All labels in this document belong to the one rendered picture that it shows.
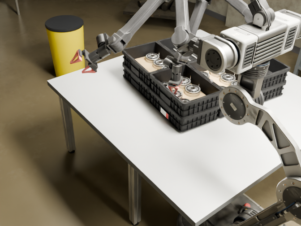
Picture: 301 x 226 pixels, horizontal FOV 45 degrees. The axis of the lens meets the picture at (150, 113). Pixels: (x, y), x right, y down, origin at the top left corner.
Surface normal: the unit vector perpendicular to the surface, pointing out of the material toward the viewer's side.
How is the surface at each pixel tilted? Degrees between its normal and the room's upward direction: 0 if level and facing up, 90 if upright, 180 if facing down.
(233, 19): 90
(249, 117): 90
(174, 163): 0
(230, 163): 0
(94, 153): 0
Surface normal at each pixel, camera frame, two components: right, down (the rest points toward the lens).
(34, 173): 0.02, -0.80
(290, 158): -0.79, 0.36
